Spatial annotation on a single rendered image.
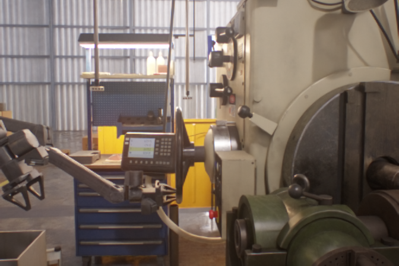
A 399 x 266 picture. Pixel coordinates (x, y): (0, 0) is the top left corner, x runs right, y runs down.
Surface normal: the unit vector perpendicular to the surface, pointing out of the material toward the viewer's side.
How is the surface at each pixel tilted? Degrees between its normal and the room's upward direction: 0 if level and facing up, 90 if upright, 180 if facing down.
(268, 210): 32
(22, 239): 90
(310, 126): 90
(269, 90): 90
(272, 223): 51
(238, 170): 90
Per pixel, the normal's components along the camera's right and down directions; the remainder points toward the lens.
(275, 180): 0.09, 0.07
